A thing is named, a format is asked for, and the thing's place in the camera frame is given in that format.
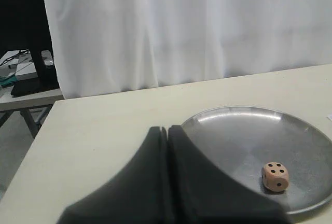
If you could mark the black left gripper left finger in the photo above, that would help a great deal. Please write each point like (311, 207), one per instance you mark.
(139, 193)

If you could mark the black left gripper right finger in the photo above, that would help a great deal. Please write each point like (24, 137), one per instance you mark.
(203, 193)

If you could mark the wooden die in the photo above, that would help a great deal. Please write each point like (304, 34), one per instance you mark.
(275, 177)

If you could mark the round steel plate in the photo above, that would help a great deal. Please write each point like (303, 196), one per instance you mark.
(241, 140)

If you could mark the black monitor stand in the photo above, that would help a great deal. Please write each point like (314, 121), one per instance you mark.
(37, 85)

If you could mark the grey side table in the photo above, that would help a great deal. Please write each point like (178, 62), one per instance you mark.
(24, 104)

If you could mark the white curtain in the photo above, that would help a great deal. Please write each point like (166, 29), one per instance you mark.
(109, 46)

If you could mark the white box on side table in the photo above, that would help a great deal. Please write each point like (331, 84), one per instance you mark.
(25, 68)

